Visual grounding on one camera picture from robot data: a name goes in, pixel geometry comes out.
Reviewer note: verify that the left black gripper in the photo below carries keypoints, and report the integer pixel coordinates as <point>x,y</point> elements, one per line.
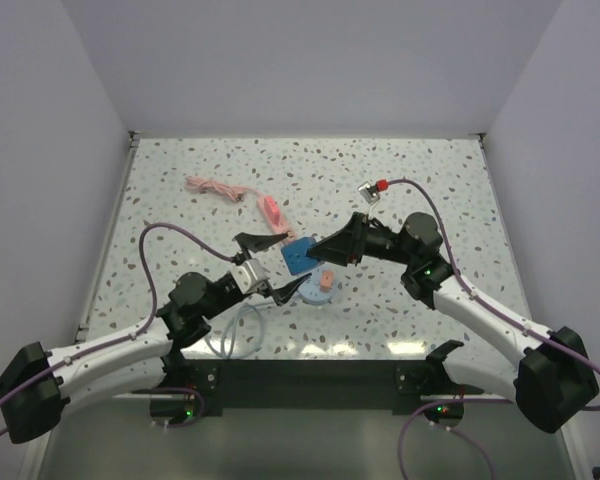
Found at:
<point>281,294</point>

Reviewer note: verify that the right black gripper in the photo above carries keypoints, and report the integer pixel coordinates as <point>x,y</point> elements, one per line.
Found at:
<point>345,246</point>

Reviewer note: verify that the blue cube socket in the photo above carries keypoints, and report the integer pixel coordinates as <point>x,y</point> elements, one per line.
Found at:
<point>295,256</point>

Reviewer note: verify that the orange pink plug adapter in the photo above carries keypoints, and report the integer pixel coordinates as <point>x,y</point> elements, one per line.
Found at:
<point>326,281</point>

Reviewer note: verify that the blue round socket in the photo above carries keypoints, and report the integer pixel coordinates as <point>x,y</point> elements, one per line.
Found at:
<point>317,293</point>

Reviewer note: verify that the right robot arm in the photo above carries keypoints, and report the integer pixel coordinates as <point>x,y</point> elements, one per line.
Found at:
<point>549,376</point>

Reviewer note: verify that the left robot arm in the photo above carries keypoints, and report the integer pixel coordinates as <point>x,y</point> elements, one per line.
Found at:
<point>38,384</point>

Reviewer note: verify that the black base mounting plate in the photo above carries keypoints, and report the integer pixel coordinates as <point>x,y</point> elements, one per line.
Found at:
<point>214,386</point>

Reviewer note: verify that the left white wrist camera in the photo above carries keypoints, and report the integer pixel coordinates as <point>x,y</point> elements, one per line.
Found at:
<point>250,277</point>

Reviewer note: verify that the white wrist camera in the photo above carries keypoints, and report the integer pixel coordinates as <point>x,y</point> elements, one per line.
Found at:
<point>250,277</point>
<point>371,191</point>

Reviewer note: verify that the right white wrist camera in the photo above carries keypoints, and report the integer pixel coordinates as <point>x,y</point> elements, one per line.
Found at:
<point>371,191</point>

